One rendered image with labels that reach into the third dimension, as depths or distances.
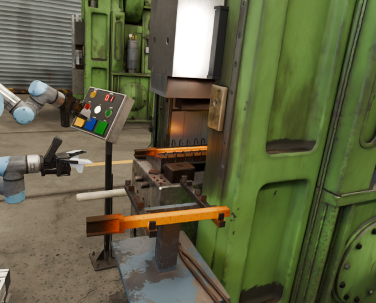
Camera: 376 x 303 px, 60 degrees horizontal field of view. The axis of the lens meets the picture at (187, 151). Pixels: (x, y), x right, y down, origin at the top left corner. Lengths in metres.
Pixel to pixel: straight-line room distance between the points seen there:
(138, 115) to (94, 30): 1.72
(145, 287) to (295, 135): 0.83
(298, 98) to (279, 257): 0.77
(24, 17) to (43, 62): 1.08
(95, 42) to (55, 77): 3.26
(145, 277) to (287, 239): 0.76
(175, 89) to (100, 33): 4.95
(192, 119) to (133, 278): 0.98
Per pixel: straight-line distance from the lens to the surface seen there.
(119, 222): 0.87
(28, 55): 9.28
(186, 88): 1.46
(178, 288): 1.10
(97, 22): 6.33
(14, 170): 1.42
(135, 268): 1.17
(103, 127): 1.89
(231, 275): 1.45
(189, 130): 1.82
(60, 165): 1.43
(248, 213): 1.32
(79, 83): 6.54
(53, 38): 9.31
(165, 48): 1.44
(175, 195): 1.42
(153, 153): 1.55
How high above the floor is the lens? 1.48
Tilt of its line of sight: 18 degrees down
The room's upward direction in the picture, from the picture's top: 6 degrees clockwise
